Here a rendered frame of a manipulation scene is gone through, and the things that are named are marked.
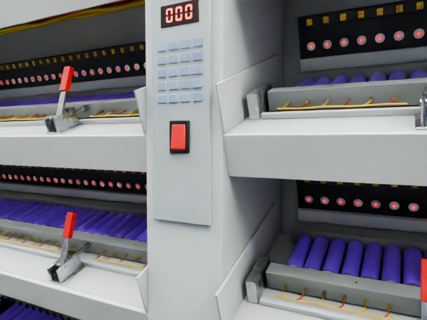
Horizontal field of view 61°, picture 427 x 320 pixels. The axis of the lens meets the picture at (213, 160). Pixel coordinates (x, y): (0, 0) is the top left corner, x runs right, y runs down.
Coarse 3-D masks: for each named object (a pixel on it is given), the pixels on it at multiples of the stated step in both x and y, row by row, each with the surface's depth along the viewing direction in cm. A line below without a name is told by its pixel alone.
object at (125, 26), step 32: (288, 0) 52; (320, 0) 50; (352, 0) 48; (384, 0) 47; (32, 32) 78; (64, 32) 74; (96, 32) 70; (128, 32) 66; (288, 32) 52; (288, 64) 53; (288, 192) 54; (288, 224) 54
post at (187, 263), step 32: (224, 0) 36; (256, 0) 43; (224, 32) 36; (256, 32) 43; (224, 64) 36; (224, 160) 36; (224, 192) 37; (256, 192) 45; (160, 224) 40; (192, 224) 38; (224, 224) 37; (256, 224) 45; (160, 256) 40; (192, 256) 38; (224, 256) 37; (160, 288) 40; (192, 288) 38
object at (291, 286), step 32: (320, 192) 48; (352, 192) 46; (384, 192) 44; (416, 192) 42; (320, 224) 48; (352, 224) 47; (384, 224) 45; (416, 224) 43; (256, 256) 44; (288, 256) 47; (320, 256) 43; (352, 256) 42; (384, 256) 42; (416, 256) 40; (224, 288) 37; (256, 288) 39; (288, 288) 41; (320, 288) 39; (352, 288) 37; (384, 288) 36; (416, 288) 35
